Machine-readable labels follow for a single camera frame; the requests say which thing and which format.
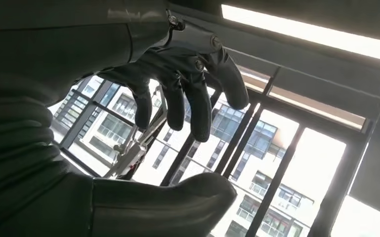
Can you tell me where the white wheeled metal stand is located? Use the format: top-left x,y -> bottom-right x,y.
106,86 -> 169,179

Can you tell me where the white multi-storey building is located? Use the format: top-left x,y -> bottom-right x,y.
50,76 -> 315,237

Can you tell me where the dark window frame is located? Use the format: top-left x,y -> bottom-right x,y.
47,65 -> 380,237

